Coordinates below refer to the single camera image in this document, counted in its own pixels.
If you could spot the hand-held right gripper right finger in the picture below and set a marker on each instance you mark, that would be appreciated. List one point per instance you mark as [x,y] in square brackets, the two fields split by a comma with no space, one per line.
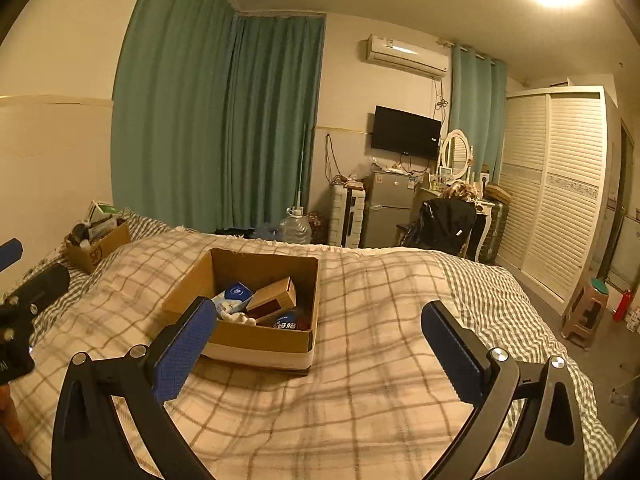
[452,355]

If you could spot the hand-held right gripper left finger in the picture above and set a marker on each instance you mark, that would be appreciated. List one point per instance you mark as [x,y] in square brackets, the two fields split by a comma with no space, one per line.
[185,355]

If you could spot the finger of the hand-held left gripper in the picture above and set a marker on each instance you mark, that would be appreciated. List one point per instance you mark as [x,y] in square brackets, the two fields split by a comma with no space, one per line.
[42,285]
[10,254]

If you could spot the cream cloth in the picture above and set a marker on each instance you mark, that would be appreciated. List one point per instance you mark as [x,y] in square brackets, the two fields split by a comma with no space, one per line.
[240,318]

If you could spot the large cardboard box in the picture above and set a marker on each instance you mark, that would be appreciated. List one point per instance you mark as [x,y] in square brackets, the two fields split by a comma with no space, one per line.
[260,345]

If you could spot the blue white tissue pack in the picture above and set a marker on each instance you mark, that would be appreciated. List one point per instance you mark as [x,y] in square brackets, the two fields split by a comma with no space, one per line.
[235,296]

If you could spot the tan rectangular box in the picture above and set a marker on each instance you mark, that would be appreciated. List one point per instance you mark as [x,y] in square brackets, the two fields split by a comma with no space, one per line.
[275,292]

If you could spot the person's left hand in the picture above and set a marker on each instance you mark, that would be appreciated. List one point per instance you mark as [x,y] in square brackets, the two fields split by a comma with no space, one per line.
[9,412]

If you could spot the black round item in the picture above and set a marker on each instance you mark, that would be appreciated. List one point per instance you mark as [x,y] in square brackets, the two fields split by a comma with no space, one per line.
[80,233]

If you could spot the small cardboard box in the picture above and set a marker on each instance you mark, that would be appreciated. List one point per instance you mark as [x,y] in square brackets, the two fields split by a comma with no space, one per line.
[100,252]

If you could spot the green gingham bed sheet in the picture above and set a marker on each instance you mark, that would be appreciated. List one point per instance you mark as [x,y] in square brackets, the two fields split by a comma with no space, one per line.
[500,300]

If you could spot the white green carton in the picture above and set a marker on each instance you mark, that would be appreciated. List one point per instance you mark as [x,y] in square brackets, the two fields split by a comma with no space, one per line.
[102,210]

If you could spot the black jacket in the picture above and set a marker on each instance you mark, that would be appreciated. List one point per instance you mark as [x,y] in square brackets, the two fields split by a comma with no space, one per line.
[442,225]

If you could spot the dark suitcase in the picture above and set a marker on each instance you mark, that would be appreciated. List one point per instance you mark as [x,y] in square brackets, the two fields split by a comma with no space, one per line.
[497,225]

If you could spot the plastic stool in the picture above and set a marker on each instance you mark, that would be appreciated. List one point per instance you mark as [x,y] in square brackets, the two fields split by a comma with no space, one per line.
[585,315]

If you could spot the grey small fridge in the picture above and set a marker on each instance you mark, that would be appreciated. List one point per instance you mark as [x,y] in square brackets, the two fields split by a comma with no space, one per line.
[387,210]

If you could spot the clear water jug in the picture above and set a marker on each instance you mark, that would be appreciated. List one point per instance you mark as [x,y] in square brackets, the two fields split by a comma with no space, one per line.
[295,230]

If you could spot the red fire extinguisher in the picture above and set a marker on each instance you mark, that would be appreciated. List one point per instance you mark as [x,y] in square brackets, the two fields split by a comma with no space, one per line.
[622,307]

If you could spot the white suitcase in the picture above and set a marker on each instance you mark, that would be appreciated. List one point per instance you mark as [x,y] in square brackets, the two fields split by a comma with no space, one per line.
[342,215]

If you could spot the white louvred wardrobe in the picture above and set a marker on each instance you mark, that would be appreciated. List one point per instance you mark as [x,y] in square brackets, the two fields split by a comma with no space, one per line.
[560,185]

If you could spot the clear plastic bag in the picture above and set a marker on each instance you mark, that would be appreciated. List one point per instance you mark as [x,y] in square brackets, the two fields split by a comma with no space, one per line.
[380,166]

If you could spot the white oval mirror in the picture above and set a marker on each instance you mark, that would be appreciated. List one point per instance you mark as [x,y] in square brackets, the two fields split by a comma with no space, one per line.
[456,152]

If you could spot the green curtain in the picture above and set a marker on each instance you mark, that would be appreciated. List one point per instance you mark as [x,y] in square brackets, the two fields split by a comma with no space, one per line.
[275,125]
[170,110]

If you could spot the white pole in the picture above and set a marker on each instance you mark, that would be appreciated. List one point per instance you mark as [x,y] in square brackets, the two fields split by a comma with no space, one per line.
[301,165]

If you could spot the light teal curtain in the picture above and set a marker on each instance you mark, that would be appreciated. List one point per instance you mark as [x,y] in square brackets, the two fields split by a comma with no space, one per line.
[475,105]

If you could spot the white air conditioner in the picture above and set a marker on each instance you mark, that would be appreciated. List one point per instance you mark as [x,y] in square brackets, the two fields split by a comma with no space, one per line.
[405,55]

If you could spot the black wall television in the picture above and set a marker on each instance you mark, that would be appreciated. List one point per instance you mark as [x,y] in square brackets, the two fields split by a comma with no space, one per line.
[405,132]

